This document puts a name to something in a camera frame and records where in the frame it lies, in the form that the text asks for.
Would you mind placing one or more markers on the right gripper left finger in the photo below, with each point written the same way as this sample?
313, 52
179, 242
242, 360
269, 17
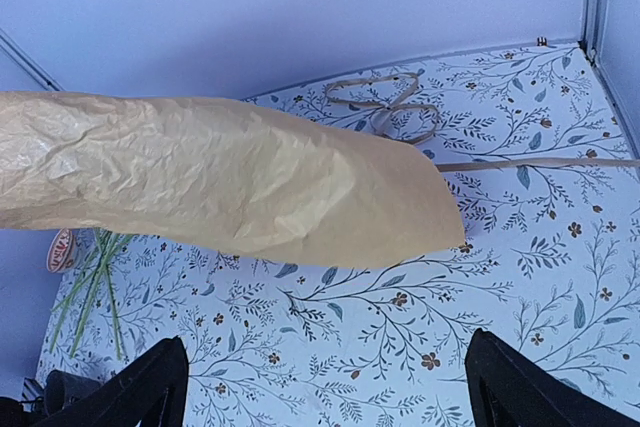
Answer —
151, 391

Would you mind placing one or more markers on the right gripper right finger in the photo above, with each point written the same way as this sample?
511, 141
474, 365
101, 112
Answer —
507, 389

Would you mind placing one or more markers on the tan raffia ribbon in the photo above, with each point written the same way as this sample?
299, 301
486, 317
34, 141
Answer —
399, 104

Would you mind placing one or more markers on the yellow wrapping paper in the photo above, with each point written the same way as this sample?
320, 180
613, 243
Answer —
222, 174

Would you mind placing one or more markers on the green leafy fake stem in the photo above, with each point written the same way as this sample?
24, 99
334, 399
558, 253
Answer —
95, 275

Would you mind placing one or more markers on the black mug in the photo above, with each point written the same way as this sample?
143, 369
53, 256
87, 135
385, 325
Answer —
59, 390

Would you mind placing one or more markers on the red white patterned bowl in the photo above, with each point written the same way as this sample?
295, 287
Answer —
63, 251

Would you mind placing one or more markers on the floral patterned tablecloth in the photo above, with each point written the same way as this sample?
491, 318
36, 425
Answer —
550, 265

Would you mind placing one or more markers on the left metal frame post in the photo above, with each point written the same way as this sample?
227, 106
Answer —
27, 64

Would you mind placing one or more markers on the metal frame post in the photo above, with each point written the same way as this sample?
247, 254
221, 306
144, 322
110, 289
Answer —
27, 64
593, 27

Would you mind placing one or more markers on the right metal frame post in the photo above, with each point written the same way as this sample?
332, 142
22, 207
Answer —
593, 27

